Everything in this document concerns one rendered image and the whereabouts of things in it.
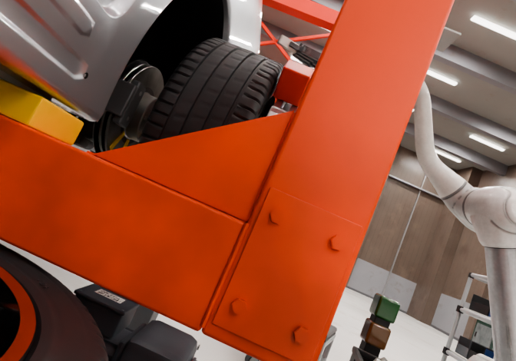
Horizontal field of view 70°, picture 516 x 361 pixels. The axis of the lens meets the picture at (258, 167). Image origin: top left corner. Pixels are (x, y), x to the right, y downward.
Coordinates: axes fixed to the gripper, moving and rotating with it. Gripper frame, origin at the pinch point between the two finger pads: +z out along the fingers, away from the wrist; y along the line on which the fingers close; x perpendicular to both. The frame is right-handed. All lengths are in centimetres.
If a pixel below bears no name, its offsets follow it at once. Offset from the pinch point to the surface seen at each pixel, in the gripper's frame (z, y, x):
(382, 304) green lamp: -18, -61, -58
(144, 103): 33, 1, -38
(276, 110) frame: 4.2, -26.4, -27.3
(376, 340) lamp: -18, -62, -64
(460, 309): -206, 62, -68
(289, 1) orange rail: -76, 305, 171
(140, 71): 37.6, -2.0, -30.4
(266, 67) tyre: 9.1, -19.8, -16.7
